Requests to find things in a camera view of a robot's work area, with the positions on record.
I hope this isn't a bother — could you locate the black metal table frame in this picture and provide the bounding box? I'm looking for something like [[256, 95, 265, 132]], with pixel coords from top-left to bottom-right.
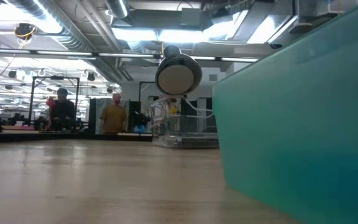
[[0, 130, 154, 144]]

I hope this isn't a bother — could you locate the clear black jewel case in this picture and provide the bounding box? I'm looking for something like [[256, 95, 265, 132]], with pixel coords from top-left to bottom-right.
[[158, 134, 219, 139], [157, 138, 219, 143], [154, 142, 219, 148]]

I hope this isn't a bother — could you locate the long ceiling light bar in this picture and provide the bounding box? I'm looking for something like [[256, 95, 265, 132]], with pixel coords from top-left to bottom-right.
[[0, 47, 259, 63]]

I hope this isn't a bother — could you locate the clear plastic bin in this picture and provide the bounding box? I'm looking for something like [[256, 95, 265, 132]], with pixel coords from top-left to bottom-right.
[[149, 95, 220, 149]]

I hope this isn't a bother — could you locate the green translucent plastic bin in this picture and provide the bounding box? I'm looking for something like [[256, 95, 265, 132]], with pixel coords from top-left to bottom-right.
[[212, 0, 358, 224]]

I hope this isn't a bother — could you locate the person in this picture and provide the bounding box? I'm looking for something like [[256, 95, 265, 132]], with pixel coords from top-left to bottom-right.
[[45, 88, 76, 131], [99, 93, 128, 136]]

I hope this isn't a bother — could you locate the black metal rack frame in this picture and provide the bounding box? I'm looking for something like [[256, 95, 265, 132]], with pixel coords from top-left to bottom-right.
[[29, 76, 80, 125]]

